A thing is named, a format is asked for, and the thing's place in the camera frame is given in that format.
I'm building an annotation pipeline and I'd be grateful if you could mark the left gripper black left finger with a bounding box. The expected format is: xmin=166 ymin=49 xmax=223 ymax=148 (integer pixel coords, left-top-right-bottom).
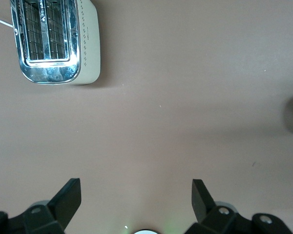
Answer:
xmin=0 ymin=178 xmax=82 ymax=234

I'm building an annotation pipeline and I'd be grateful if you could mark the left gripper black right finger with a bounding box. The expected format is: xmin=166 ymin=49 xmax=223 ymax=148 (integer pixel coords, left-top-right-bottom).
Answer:
xmin=185 ymin=179 xmax=293 ymax=234

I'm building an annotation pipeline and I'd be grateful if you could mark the beige and chrome toaster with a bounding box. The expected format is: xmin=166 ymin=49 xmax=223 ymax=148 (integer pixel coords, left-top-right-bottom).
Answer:
xmin=10 ymin=0 xmax=101 ymax=86

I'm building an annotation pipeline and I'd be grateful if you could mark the white toaster power cable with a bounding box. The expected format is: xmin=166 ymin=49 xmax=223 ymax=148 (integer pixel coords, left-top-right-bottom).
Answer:
xmin=0 ymin=15 xmax=14 ymax=28

